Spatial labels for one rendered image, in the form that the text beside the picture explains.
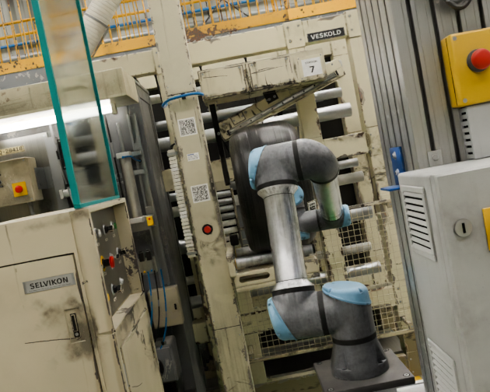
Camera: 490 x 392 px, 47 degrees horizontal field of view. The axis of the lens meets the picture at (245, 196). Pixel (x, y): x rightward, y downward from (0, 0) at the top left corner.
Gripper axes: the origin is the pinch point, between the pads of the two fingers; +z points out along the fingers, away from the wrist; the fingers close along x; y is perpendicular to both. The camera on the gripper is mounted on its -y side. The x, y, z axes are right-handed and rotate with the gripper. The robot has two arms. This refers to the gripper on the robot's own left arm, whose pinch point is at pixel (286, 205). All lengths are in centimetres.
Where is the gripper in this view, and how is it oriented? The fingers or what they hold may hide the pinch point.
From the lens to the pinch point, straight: 225.5
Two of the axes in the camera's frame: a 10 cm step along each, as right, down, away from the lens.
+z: 0.1, 0.7, 10.0
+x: -9.8, 1.9, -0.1
